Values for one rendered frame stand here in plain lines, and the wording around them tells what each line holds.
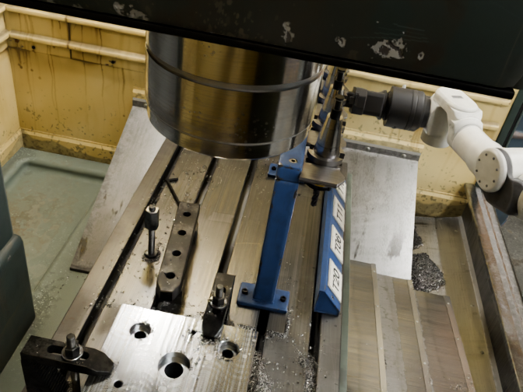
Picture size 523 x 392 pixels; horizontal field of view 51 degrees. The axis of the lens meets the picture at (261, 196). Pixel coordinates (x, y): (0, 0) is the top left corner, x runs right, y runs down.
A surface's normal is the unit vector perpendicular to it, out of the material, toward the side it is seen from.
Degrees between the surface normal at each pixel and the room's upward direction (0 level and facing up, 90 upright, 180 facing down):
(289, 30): 90
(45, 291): 0
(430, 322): 8
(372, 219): 24
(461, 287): 17
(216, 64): 90
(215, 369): 0
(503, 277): 0
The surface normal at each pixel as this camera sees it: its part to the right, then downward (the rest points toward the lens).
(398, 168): 0.07, -0.48
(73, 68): -0.15, 0.59
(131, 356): 0.14, -0.79
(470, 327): -0.16, -0.81
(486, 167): -0.97, 0.02
